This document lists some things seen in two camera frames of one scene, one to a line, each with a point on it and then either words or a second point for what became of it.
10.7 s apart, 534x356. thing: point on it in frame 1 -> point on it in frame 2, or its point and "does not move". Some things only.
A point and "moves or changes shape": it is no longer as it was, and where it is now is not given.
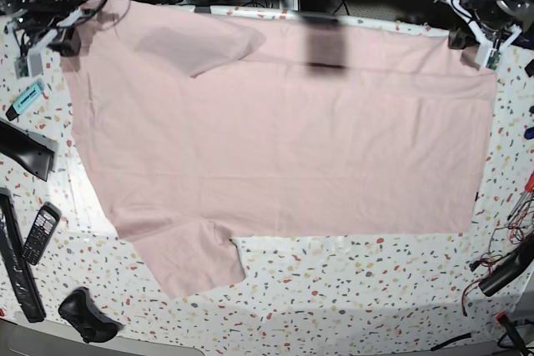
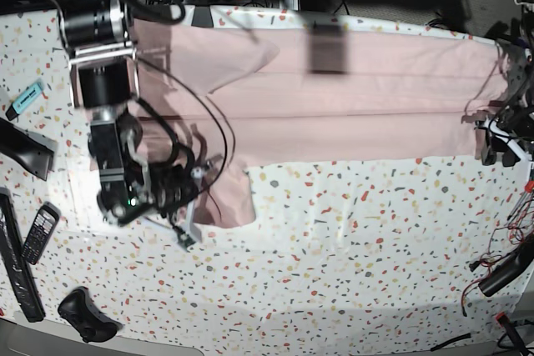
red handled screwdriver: x=527 y=189 does not move
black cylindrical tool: x=513 y=264 does not move
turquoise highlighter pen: x=24 y=99 does not move
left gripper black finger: x=458 y=39 -> x=488 y=155
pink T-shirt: x=197 y=133 moves or changes shape
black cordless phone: x=42 y=233 does not move
